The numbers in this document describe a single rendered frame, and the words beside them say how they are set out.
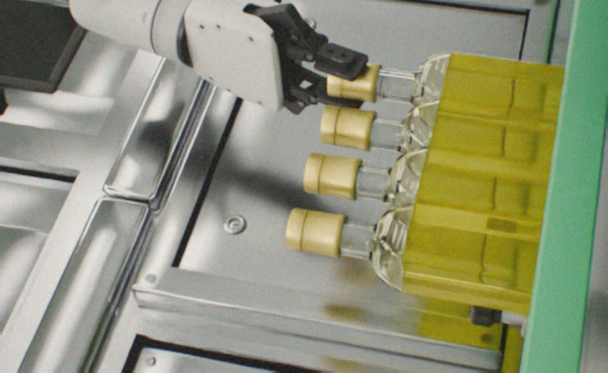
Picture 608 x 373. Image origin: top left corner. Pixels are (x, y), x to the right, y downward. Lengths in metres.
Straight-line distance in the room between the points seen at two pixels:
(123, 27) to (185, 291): 0.26
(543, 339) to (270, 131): 0.53
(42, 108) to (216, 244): 0.31
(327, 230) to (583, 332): 0.26
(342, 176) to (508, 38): 0.38
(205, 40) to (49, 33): 0.37
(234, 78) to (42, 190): 0.26
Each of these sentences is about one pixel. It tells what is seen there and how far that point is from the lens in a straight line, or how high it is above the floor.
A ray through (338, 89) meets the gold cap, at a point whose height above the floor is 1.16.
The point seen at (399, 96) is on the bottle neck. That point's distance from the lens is 1.02.
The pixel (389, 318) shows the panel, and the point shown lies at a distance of 1.02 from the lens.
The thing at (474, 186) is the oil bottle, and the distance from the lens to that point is 0.92.
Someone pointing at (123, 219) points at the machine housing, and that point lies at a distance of 1.13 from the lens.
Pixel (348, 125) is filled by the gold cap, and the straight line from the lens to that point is 0.99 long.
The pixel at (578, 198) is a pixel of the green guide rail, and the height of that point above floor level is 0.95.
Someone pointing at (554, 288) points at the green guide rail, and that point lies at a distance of 0.74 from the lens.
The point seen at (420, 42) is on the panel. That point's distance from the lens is 1.26.
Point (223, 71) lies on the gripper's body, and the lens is 1.08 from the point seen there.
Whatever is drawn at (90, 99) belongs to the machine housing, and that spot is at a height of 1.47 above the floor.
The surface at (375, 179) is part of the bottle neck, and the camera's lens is 0.94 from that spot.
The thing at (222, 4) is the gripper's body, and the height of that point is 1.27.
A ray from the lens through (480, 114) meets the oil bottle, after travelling 0.98.
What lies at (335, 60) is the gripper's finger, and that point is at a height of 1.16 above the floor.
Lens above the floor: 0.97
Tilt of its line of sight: 11 degrees up
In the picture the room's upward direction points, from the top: 81 degrees counter-clockwise
